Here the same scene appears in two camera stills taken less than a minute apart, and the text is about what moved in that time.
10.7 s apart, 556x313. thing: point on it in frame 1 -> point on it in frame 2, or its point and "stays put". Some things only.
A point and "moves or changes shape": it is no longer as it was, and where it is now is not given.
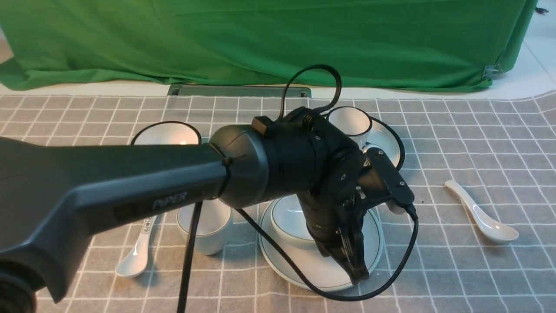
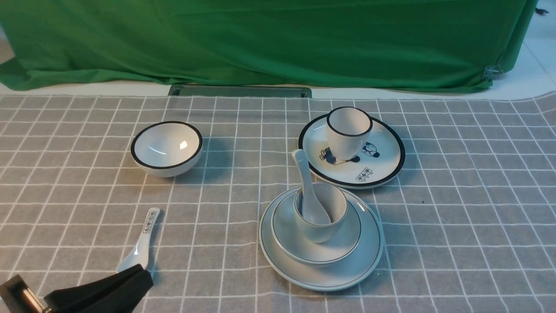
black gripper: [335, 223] -> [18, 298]
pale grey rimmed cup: [214, 227] moves or changes shape
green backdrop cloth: [439, 44] stays put
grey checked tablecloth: [480, 237] stays put
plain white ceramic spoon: [492, 228] moves or changes shape
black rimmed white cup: [354, 121] stays put
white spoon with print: [134, 263] stays put
